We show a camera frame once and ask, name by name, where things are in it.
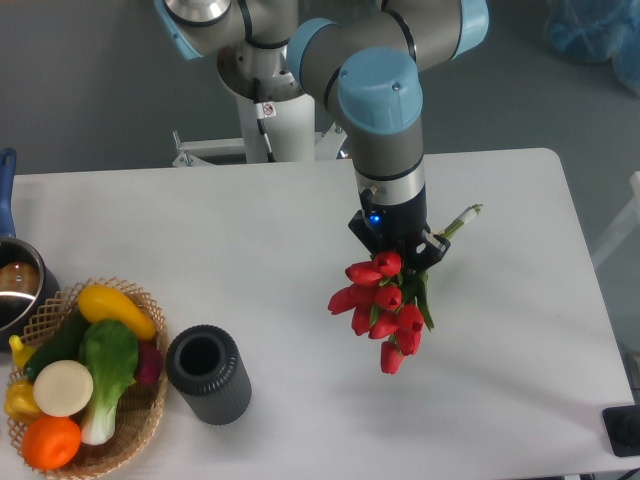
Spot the small yellow banana pepper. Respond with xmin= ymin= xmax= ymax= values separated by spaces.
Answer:
xmin=9 ymin=335 xmax=36 ymax=371

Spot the blue plastic bag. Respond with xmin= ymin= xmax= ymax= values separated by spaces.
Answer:
xmin=544 ymin=1 xmax=639 ymax=94

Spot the purple red onion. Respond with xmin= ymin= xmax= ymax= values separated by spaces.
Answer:
xmin=134 ymin=342 xmax=163 ymax=385

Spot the dark grey ribbed vase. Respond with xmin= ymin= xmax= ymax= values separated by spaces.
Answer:
xmin=165 ymin=325 xmax=252 ymax=425

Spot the white furniture frame at right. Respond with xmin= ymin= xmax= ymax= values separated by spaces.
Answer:
xmin=591 ymin=171 xmax=639 ymax=269

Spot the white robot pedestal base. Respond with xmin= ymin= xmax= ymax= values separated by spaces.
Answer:
xmin=173 ymin=42 xmax=348 ymax=167

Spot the dark green cucumber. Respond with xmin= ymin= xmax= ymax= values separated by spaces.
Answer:
xmin=23 ymin=309 xmax=90 ymax=382

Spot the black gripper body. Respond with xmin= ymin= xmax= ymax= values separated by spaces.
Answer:
xmin=359 ymin=187 xmax=427 ymax=250

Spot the yellow squash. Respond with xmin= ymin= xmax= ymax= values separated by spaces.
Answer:
xmin=77 ymin=284 xmax=156 ymax=341

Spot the steel pot with blue handle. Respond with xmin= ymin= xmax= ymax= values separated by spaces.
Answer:
xmin=1 ymin=148 xmax=59 ymax=353

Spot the orange fruit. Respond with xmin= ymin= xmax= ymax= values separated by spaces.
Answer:
xmin=21 ymin=417 xmax=81 ymax=470

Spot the green bok choy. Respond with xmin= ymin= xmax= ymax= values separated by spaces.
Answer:
xmin=79 ymin=319 xmax=138 ymax=446

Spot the black device at table edge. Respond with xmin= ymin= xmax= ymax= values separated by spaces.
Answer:
xmin=602 ymin=405 xmax=639 ymax=457

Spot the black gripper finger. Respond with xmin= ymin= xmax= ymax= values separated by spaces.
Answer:
xmin=405 ymin=229 xmax=451 ymax=272
xmin=348 ymin=210 xmax=384 ymax=257

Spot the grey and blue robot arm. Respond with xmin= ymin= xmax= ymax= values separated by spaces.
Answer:
xmin=155 ymin=1 xmax=489 ymax=272

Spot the red tulip bouquet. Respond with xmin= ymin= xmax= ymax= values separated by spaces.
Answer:
xmin=327 ymin=204 xmax=483 ymax=375

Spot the yellow bell pepper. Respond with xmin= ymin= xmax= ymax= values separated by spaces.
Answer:
xmin=4 ymin=379 xmax=44 ymax=425

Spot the black cable on pedestal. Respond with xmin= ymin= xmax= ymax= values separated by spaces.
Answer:
xmin=252 ymin=78 xmax=277 ymax=164

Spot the woven wicker basket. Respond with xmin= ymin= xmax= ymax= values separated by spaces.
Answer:
xmin=21 ymin=278 xmax=169 ymax=479

